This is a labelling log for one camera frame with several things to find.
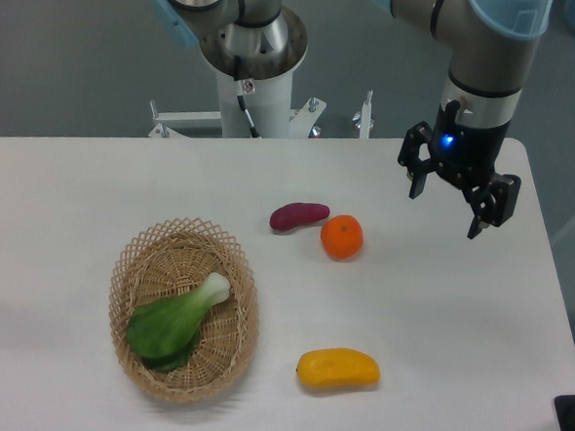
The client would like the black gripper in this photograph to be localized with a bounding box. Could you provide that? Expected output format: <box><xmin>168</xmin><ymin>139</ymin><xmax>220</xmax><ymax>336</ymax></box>
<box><xmin>398</xmin><ymin>106</ymin><xmax>521</xmax><ymax>240</ymax></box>

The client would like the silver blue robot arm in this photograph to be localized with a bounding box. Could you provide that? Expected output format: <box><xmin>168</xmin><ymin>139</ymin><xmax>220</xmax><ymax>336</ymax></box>
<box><xmin>150</xmin><ymin>0</ymin><xmax>552</xmax><ymax>237</ymax></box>

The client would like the woven wicker basket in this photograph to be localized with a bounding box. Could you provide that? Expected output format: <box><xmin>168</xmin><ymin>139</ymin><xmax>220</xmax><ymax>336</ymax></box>
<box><xmin>108</xmin><ymin>217</ymin><xmax>259</xmax><ymax>404</ymax></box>

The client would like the green bok choy vegetable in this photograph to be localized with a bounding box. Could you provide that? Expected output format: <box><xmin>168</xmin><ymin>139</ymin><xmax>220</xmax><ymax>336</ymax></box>
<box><xmin>126</xmin><ymin>272</ymin><xmax>231</xmax><ymax>372</ymax></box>

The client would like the orange tangerine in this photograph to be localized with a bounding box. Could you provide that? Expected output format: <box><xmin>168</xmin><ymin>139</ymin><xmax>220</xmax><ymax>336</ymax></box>
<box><xmin>320</xmin><ymin>215</ymin><xmax>364</xmax><ymax>261</ymax></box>

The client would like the purple sweet potato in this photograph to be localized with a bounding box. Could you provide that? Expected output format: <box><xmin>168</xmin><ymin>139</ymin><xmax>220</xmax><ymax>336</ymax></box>
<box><xmin>268</xmin><ymin>202</ymin><xmax>330</xmax><ymax>232</ymax></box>

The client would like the yellow mango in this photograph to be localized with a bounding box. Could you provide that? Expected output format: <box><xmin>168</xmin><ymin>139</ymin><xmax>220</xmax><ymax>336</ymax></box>
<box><xmin>295</xmin><ymin>347</ymin><xmax>381</xmax><ymax>389</ymax></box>

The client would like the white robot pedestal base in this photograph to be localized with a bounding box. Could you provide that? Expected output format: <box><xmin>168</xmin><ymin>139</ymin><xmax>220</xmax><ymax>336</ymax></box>
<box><xmin>147</xmin><ymin>0</ymin><xmax>383</xmax><ymax>152</ymax></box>

